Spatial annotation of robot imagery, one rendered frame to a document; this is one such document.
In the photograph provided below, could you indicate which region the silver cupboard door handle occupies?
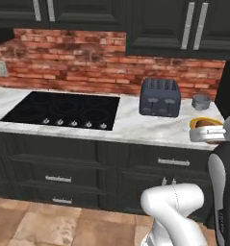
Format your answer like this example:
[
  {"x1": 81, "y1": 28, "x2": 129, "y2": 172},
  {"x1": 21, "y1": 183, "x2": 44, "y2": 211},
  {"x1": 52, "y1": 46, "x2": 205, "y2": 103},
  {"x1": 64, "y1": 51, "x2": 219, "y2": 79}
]
[
  {"x1": 180, "y1": 2, "x2": 196, "y2": 51},
  {"x1": 32, "y1": 0, "x2": 42, "y2": 22},
  {"x1": 46, "y1": 0, "x2": 56, "y2": 23},
  {"x1": 192, "y1": 2, "x2": 210, "y2": 52}
]

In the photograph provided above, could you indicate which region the black hob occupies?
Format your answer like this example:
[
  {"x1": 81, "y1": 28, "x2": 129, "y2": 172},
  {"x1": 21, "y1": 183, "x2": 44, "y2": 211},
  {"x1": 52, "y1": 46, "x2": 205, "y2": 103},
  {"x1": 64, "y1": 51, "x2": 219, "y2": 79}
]
[{"x1": 0, "y1": 90, "x2": 121, "y2": 132}]

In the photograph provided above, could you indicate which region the grey round bowl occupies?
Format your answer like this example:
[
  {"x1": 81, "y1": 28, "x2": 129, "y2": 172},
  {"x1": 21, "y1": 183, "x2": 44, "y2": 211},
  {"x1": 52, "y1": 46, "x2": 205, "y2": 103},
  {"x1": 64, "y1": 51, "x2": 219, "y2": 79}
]
[{"x1": 192, "y1": 93, "x2": 212, "y2": 111}]

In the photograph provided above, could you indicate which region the yellow plate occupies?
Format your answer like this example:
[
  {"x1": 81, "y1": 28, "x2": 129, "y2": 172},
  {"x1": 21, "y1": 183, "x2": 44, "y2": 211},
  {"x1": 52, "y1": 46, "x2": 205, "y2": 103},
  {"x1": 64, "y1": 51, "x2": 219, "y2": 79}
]
[{"x1": 189, "y1": 116, "x2": 224, "y2": 131}]

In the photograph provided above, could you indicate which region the dark grey toaster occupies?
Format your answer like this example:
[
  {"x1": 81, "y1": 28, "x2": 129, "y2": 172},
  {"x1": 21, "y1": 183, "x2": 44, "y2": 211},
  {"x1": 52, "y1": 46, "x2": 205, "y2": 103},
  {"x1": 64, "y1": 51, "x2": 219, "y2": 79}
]
[{"x1": 139, "y1": 78, "x2": 182, "y2": 118}]

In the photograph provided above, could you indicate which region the silver drawer handle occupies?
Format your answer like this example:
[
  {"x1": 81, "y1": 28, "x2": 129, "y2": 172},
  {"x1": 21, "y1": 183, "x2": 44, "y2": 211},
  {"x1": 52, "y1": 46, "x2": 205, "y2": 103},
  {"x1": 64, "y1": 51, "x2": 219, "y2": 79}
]
[
  {"x1": 51, "y1": 197, "x2": 73, "y2": 206},
  {"x1": 44, "y1": 174, "x2": 73, "y2": 184},
  {"x1": 157, "y1": 157, "x2": 192, "y2": 167}
]

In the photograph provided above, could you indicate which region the dark drawer front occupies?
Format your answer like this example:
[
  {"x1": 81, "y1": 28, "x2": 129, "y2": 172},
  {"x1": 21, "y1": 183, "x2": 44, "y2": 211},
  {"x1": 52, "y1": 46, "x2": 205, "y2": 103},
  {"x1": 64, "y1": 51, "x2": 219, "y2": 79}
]
[
  {"x1": 19, "y1": 186, "x2": 101, "y2": 209},
  {"x1": 4, "y1": 133, "x2": 100, "y2": 169},
  {"x1": 18, "y1": 158, "x2": 106, "y2": 196},
  {"x1": 127, "y1": 143, "x2": 216, "y2": 178}
]

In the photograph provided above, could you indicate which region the dark wall cupboard door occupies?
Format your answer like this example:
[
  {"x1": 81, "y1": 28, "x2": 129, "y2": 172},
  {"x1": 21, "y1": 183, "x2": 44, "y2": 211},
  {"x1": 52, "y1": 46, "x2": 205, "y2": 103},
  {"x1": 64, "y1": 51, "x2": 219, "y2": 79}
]
[
  {"x1": 125, "y1": 0, "x2": 198, "y2": 59},
  {"x1": 195, "y1": 0, "x2": 230, "y2": 61},
  {"x1": 48, "y1": 0, "x2": 128, "y2": 33},
  {"x1": 0, "y1": 0, "x2": 50, "y2": 30}
]

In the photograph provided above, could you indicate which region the dark base cupboard door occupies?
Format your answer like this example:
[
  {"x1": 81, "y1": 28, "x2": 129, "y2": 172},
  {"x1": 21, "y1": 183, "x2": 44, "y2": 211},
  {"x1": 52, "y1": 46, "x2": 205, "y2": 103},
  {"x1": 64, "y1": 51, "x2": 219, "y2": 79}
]
[{"x1": 117, "y1": 171, "x2": 172, "y2": 215}]

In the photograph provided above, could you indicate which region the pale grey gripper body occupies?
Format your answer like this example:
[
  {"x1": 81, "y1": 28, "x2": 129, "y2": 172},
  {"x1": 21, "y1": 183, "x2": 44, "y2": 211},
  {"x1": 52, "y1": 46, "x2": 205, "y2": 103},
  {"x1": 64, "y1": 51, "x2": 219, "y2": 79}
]
[{"x1": 189, "y1": 125, "x2": 227, "y2": 144}]

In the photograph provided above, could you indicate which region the grey wall socket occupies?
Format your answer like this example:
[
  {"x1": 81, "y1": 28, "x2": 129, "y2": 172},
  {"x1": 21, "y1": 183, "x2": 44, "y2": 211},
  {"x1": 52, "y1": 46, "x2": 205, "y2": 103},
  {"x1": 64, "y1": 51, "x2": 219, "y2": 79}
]
[{"x1": 0, "y1": 60, "x2": 10, "y2": 78}]

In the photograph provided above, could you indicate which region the black extractor hood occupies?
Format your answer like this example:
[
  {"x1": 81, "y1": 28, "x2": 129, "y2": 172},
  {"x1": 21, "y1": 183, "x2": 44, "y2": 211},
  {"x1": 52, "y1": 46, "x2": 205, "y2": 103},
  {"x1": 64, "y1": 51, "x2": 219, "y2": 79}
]
[{"x1": 0, "y1": 27, "x2": 15, "y2": 48}]

